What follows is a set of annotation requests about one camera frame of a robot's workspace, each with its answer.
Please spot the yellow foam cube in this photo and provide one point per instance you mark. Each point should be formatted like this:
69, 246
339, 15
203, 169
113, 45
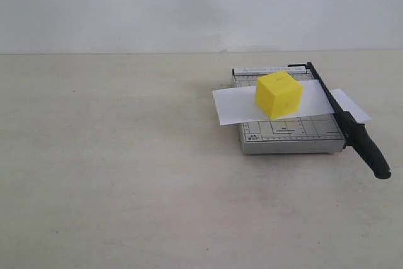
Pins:
278, 94

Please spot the grey paper cutter base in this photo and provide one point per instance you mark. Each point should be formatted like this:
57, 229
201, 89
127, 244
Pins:
305, 135

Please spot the black cutter blade arm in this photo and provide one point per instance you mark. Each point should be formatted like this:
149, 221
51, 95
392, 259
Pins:
355, 133

